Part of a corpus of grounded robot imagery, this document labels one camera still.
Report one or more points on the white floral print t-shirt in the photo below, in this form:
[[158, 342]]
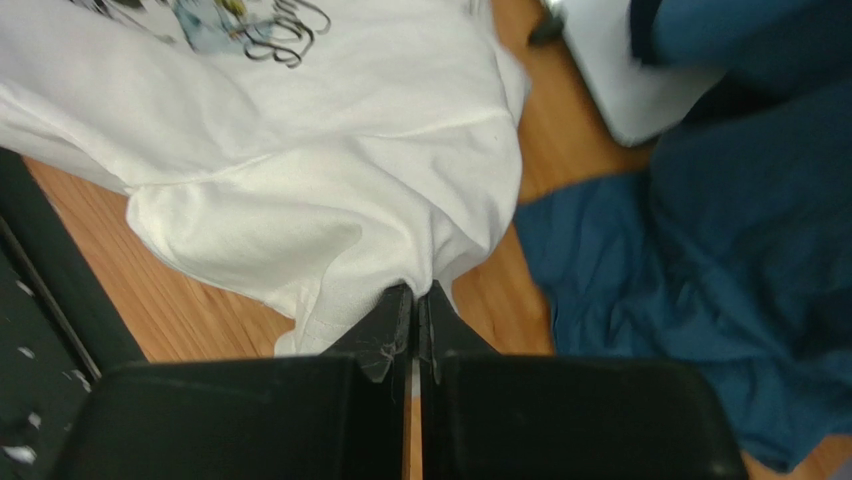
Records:
[[305, 154]]

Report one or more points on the white whiteboard with red writing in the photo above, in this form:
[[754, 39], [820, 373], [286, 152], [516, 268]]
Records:
[[637, 103]]

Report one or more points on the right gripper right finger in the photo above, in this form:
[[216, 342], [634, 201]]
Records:
[[486, 415]]

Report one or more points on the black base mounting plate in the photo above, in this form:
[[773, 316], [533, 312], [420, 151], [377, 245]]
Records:
[[59, 330]]

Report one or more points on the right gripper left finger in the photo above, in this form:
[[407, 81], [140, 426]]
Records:
[[341, 414]]

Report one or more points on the teal blue hanging t-shirt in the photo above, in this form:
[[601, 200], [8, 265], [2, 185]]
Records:
[[731, 251]]

